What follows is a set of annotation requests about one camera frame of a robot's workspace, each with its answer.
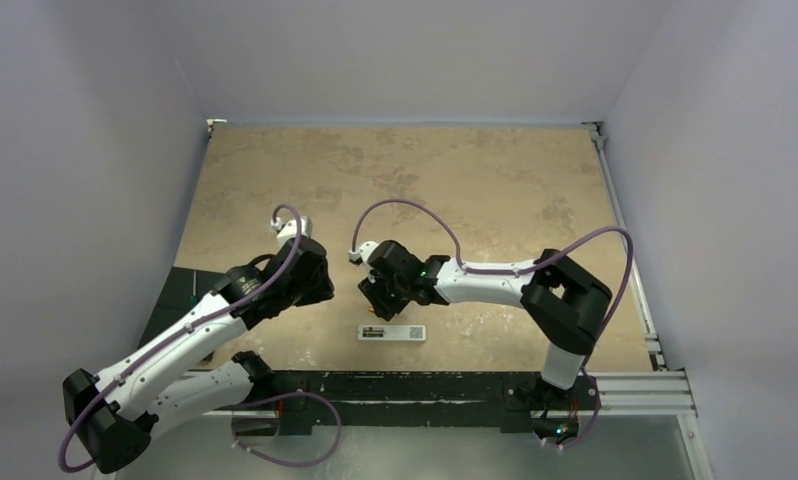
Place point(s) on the green handled screwdriver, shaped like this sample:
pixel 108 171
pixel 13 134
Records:
pixel 193 290

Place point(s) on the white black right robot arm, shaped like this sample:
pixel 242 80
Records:
pixel 565 301

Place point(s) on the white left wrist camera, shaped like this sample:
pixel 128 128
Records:
pixel 289 229

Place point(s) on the white remote control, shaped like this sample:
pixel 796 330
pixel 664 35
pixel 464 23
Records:
pixel 395 333

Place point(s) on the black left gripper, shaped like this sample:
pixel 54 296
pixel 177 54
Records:
pixel 321 289

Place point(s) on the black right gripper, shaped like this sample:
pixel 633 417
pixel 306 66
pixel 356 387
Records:
pixel 378 291

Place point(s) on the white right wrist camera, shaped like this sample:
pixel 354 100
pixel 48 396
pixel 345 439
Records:
pixel 360 254

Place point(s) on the black mat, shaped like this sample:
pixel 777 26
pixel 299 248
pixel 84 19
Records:
pixel 174 300

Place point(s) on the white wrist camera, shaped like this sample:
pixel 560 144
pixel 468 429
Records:
pixel 289 229
pixel 360 254

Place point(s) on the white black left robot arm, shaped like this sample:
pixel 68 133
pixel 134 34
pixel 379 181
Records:
pixel 115 414

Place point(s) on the aluminium frame rail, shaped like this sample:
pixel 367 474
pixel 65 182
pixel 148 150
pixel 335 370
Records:
pixel 688 421

